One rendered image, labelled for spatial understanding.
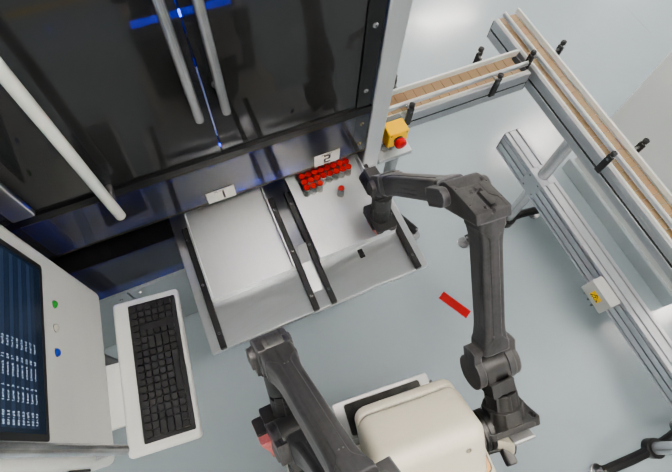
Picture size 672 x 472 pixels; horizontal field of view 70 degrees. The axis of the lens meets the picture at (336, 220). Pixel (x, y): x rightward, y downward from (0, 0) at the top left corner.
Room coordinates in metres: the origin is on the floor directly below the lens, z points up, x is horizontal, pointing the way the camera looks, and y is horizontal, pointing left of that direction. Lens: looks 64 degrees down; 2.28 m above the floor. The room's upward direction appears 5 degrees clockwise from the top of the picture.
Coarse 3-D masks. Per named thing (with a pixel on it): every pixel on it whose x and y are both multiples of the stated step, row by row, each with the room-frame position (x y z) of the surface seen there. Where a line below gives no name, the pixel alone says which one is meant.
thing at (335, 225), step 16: (352, 160) 0.91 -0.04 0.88; (352, 176) 0.84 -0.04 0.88; (320, 192) 0.77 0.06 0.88; (336, 192) 0.78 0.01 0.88; (352, 192) 0.78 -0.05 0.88; (304, 208) 0.70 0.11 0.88; (320, 208) 0.71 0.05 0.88; (336, 208) 0.72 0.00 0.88; (352, 208) 0.72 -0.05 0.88; (304, 224) 0.64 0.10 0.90; (320, 224) 0.65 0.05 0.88; (336, 224) 0.66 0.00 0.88; (352, 224) 0.66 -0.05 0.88; (368, 224) 0.67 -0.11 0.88; (320, 240) 0.60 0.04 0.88; (336, 240) 0.60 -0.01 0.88; (352, 240) 0.61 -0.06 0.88; (368, 240) 0.60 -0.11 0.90; (320, 256) 0.53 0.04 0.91
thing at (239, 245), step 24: (192, 216) 0.64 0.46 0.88; (216, 216) 0.65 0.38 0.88; (240, 216) 0.65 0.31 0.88; (264, 216) 0.66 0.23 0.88; (192, 240) 0.54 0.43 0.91; (216, 240) 0.56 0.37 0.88; (240, 240) 0.57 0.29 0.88; (264, 240) 0.58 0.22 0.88; (216, 264) 0.48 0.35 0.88; (240, 264) 0.49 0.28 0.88; (264, 264) 0.50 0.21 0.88; (288, 264) 0.51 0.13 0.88; (216, 288) 0.41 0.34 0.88; (240, 288) 0.41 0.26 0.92
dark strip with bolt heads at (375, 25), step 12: (372, 0) 0.86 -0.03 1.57; (384, 0) 0.88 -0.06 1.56; (372, 12) 0.87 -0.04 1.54; (384, 12) 0.88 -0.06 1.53; (372, 24) 0.87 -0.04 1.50; (372, 36) 0.87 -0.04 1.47; (372, 48) 0.87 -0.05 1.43; (372, 60) 0.88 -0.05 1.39; (360, 72) 0.86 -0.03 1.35; (372, 72) 0.88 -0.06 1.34; (360, 84) 0.86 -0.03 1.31; (372, 84) 0.88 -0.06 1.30; (360, 96) 0.87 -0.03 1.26
